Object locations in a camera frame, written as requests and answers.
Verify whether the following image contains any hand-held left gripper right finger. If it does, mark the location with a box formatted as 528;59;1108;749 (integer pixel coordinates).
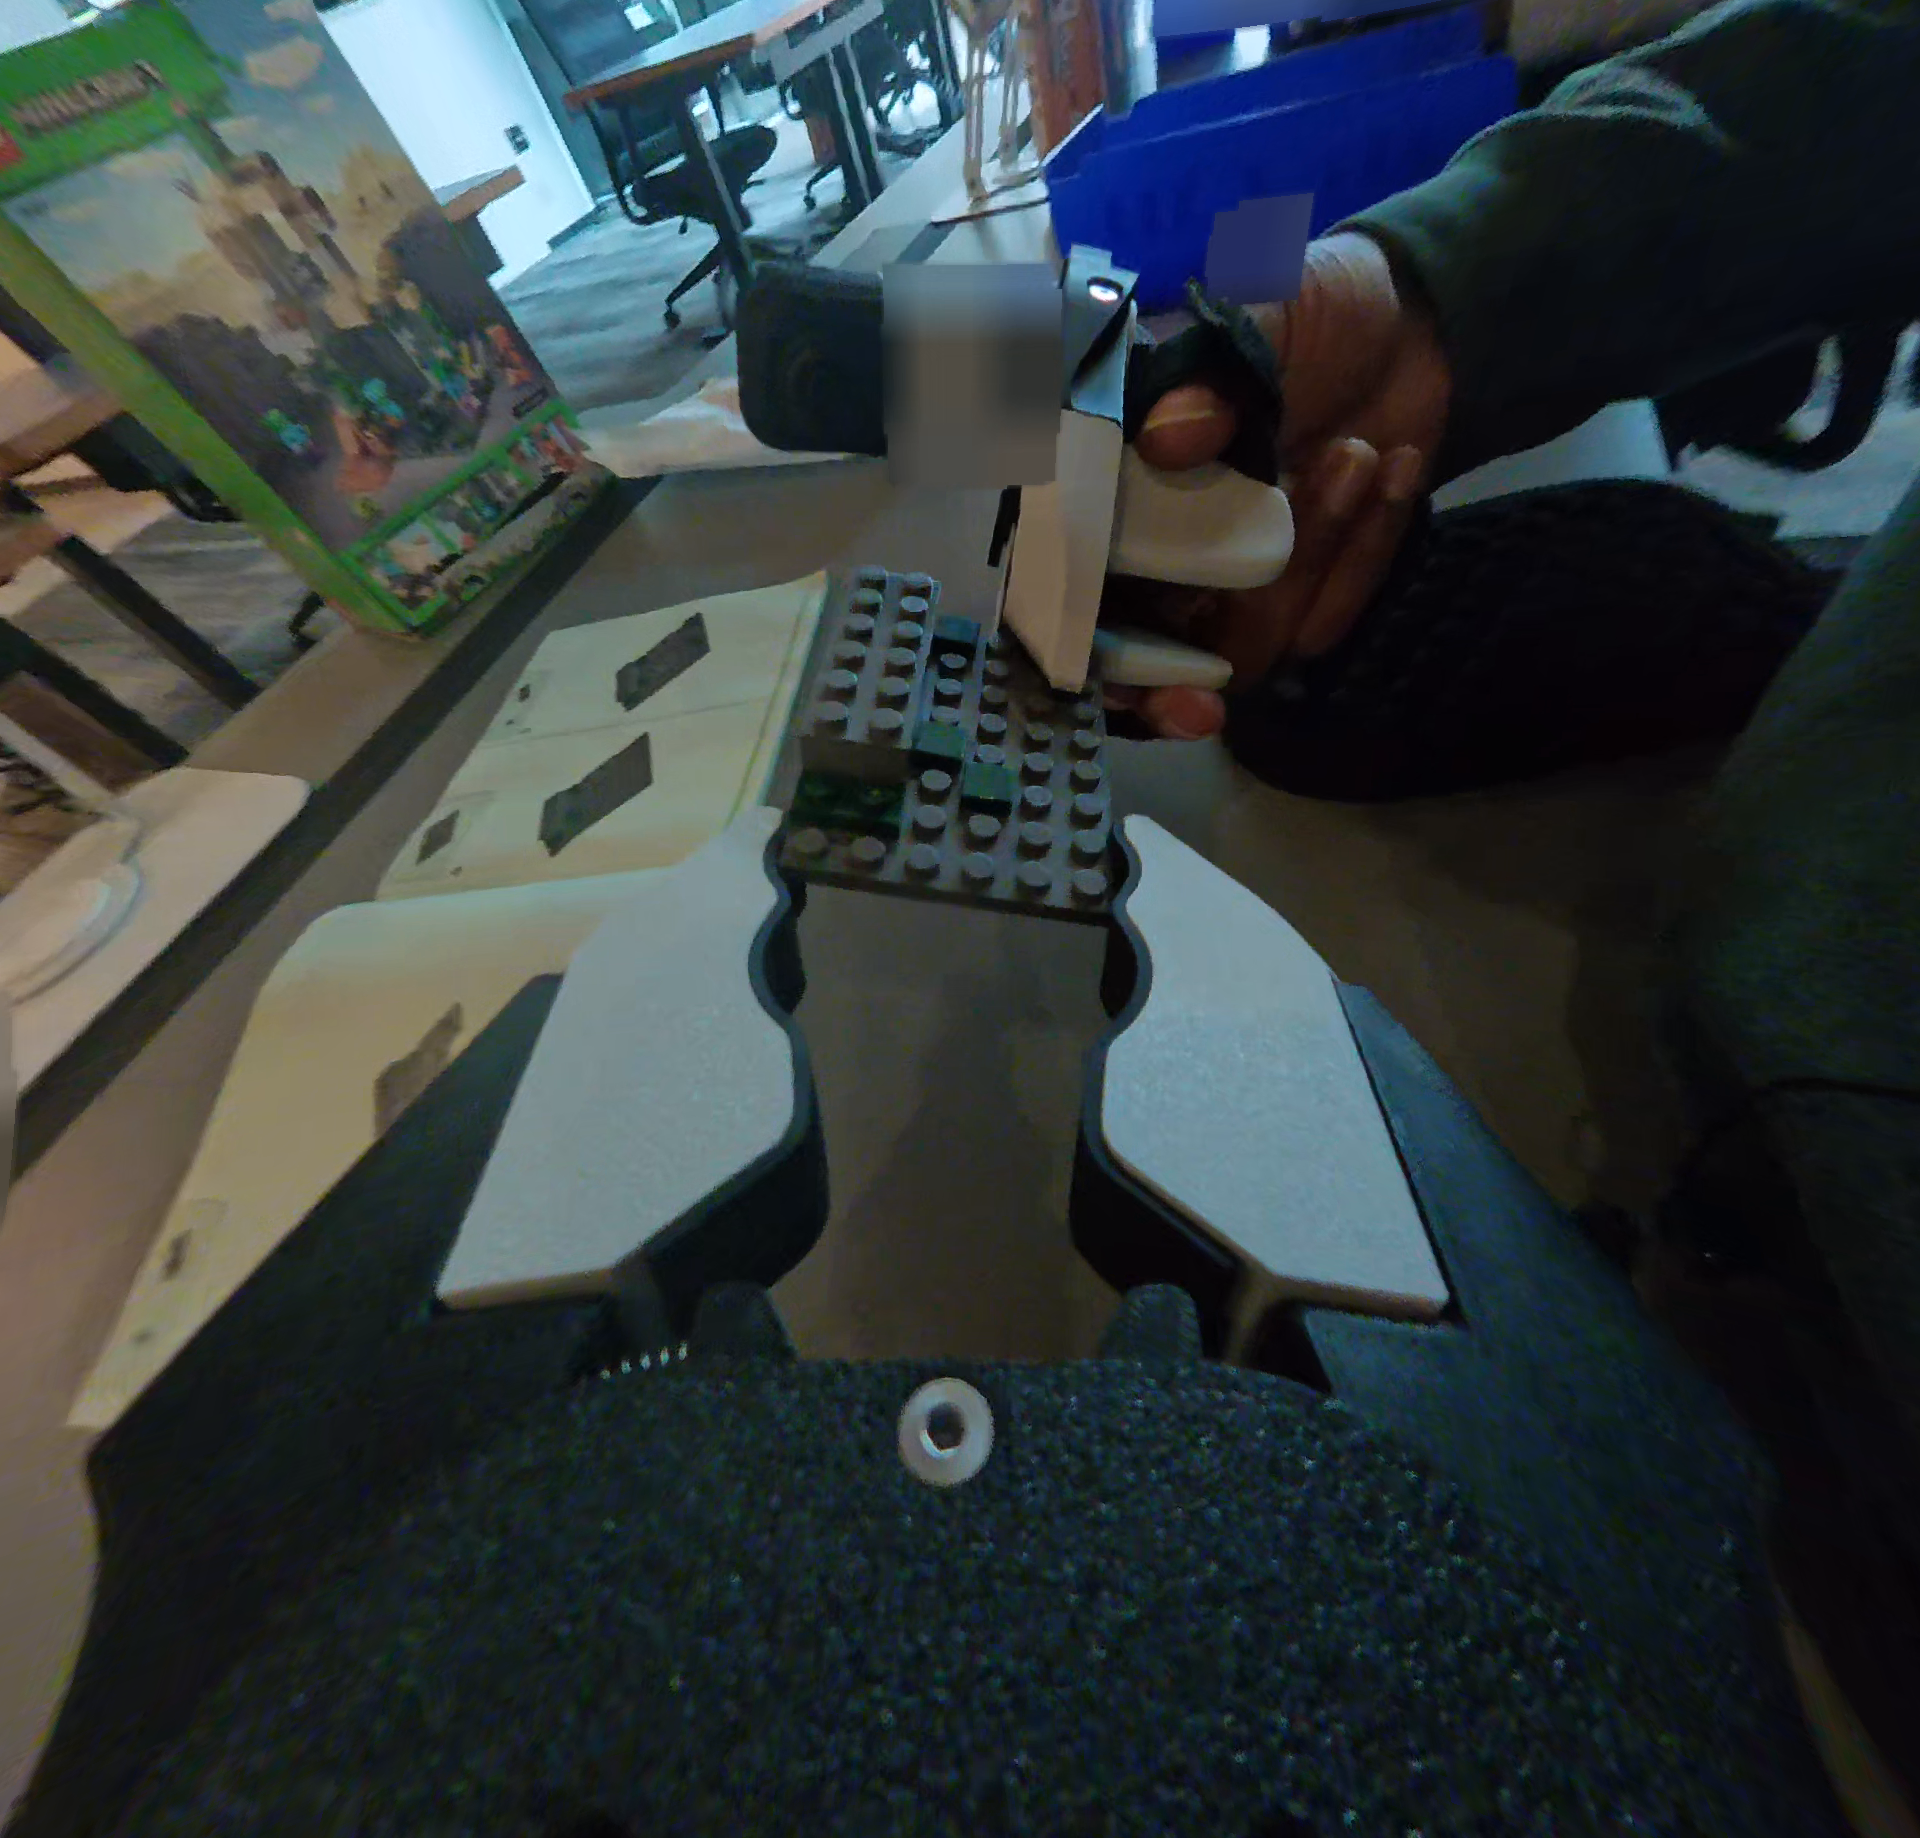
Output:
1071;814;1454;1339

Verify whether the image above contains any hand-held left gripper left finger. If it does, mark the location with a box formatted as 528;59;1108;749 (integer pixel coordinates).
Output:
434;807;831;1333

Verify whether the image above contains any grey studded building plate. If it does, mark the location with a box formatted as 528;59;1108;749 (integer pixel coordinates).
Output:
771;566;1127;922

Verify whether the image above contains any person's right forearm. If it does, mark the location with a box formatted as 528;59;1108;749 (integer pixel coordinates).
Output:
1325;0;1920;497

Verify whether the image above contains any adjacent grey desk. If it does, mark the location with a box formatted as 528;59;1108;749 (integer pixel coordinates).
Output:
0;99;1052;1180

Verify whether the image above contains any person's right hand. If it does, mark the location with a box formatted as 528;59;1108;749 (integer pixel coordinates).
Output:
1110;238;1457;741

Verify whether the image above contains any white printed paper bag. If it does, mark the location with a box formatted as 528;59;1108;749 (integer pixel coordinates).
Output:
590;383;751;478

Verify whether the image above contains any wooden stand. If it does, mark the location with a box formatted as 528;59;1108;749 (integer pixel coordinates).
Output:
916;0;1059;228

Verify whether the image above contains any black office chair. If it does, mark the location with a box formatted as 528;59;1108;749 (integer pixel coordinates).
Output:
779;0;964;208
513;0;781;328

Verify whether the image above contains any open instruction booklet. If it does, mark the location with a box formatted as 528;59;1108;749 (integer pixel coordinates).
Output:
66;579;833;1428

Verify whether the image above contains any long wooden table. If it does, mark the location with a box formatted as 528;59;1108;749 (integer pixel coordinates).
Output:
560;0;939;326

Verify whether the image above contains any blue plastic bin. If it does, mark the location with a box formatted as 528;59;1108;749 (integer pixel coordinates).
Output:
1040;10;1523;273

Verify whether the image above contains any brown cardboard box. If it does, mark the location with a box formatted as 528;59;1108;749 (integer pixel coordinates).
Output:
1017;0;1159;157

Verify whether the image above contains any white flat tray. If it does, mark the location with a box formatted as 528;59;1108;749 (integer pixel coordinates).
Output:
0;769;313;1097

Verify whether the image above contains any colourful printed toy box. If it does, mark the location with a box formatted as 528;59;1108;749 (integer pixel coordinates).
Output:
0;0;617;637

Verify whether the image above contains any black textured cushion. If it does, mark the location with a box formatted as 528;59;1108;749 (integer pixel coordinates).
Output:
1229;481;1839;802

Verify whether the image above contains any white round plate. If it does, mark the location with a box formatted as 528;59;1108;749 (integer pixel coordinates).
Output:
0;819;144;1003

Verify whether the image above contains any person's dark green hoodie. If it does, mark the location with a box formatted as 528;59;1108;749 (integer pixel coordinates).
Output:
1671;495;1920;1838

